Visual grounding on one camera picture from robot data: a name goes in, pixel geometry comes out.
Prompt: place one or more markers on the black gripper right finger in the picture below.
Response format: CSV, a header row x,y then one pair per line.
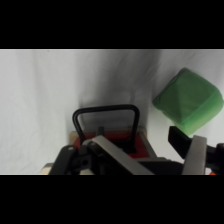
x,y
195,155

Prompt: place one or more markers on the green block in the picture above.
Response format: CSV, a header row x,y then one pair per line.
x,y
188,100

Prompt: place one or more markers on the light wooden drawer cabinet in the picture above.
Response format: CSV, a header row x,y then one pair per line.
x,y
150,146

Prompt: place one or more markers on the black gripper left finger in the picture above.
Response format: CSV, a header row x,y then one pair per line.
x,y
106,156

